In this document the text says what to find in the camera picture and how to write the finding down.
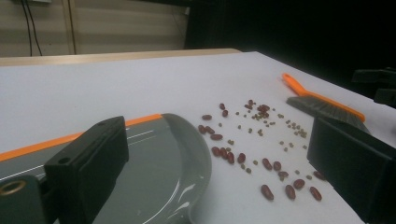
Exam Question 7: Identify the orange brush with grey bristles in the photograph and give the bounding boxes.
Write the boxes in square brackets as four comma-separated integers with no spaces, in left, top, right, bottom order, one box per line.
[281,72,372,133]

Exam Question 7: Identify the grey dustpan with orange edge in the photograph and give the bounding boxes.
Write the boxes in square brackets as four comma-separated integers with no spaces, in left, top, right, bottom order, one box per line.
[0,113,213,224]

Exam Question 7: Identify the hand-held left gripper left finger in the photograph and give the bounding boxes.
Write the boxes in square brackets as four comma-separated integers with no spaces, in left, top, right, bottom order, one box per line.
[44,115,130,224]

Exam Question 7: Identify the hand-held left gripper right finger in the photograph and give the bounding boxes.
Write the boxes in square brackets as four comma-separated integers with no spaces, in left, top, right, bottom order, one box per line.
[306,117,396,224]

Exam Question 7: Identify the wooden table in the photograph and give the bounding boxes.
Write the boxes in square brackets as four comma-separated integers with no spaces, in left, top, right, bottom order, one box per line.
[0,48,242,67]

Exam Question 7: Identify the black hanging cable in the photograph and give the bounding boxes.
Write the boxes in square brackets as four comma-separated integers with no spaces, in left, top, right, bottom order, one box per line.
[25,0,43,57]
[20,0,34,57]

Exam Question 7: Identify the red kidney beans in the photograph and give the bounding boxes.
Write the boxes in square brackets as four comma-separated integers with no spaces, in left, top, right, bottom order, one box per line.
[197,99,328,203]

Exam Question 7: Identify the dark blocky equipment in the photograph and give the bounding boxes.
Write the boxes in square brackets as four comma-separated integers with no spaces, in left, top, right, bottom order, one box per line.
[351,66,396,109]

